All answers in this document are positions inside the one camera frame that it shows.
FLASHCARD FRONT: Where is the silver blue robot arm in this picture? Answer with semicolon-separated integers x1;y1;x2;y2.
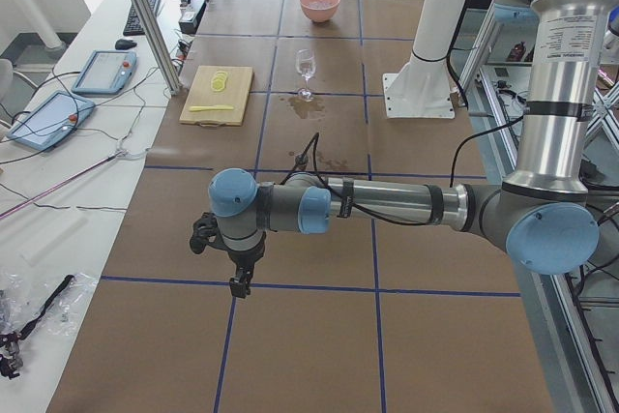
190;0;618;298

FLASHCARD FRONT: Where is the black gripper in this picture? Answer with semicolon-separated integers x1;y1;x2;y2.
227;238;265;298

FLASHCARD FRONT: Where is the clear wine glass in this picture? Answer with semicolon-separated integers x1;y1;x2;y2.
296;49;316;102

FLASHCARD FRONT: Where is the yellow plastic knife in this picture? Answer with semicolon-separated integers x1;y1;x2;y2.
189;104;235;112

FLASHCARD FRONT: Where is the near blue teach pendant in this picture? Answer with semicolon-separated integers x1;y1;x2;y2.
7;91;95;151

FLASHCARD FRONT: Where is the black keyboard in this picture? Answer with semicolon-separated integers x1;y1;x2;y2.
122;0;164;37

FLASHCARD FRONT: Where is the clear ice cube pile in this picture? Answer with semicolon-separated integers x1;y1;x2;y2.
309;0;332;11

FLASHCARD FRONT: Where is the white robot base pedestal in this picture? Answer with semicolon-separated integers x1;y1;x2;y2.
383;0;465;119

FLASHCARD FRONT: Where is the steel double jigger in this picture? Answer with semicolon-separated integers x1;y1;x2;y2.
295;154;309;171

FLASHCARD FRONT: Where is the black computer mouse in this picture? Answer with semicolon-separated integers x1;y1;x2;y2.
114;39;137;50

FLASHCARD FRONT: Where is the black power box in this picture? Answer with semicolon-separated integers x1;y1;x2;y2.
178;0;207;35

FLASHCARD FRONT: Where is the bamboo cutting board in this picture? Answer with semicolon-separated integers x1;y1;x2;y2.
179;66;253;126

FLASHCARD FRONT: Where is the aluminium frame post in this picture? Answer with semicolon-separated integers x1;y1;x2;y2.
131;0;182;96

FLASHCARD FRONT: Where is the blue teach pendant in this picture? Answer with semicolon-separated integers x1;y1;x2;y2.
72;50;137;96
7;91;95;151

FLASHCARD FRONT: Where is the far blue teach pendant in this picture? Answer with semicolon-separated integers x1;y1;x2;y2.
72;50;137;96

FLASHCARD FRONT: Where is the plastic bag with black parts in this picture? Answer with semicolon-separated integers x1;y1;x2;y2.
1;273;99;380

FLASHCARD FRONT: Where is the pink bowl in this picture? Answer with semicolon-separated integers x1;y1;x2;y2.
300;0;340;23

